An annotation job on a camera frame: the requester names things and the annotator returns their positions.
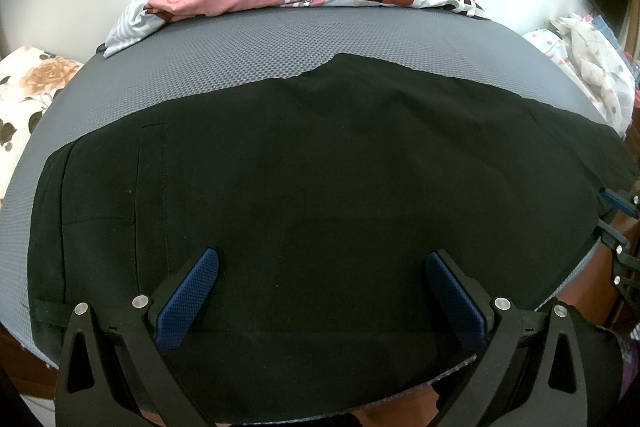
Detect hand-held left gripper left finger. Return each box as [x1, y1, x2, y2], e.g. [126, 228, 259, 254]
[54, 247, 221, 427]

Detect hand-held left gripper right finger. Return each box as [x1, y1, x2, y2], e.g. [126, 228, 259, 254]
[424, 249, 588, 427]

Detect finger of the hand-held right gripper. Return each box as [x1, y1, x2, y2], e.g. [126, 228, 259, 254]
[594, 222, 640, 314]
[597, 187, 640, 217]

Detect black pants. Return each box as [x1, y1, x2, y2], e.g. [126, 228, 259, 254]
[27, 53, 640, 423]

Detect person's purple clothing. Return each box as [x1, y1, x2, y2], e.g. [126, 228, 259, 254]
[617, 332, 640, 400]

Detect white patterned cloth pile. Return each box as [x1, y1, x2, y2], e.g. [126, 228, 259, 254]
[522, 13, 640, 140]

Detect grey mesh mattress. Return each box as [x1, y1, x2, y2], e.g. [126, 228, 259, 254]
[0, 4, 626, 425]

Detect floral pillow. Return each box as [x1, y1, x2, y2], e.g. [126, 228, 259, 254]
[0, 45, 85, 202]

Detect wooden bed frame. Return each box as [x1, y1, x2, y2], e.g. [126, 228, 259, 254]
[0, 324, 63, 405]

